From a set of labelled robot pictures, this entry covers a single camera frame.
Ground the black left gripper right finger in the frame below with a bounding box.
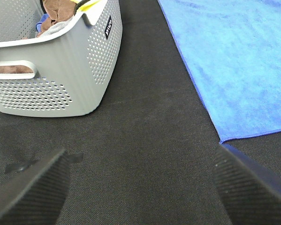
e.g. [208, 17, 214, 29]
[213, 144, 281, 225]

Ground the blue microfiber towel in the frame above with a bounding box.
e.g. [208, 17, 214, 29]
[159, 0, 281, 142]

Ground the grey perforated laundry basket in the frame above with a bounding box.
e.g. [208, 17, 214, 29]
[0, 0, 122, 117]

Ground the small blue cloth in basket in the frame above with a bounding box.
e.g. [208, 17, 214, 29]
[36, 14, 49, 32]

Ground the yellow cloth in basket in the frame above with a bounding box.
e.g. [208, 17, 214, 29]
[71, 0, 100, 11]

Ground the grey towel in basket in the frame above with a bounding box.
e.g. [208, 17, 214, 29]
[35, 16, 74, 38]

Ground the brown towel in basket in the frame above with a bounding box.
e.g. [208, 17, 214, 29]
[0, 0, 76, 74]

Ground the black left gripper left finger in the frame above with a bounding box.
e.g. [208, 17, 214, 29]
[0, 149, 70, 225]

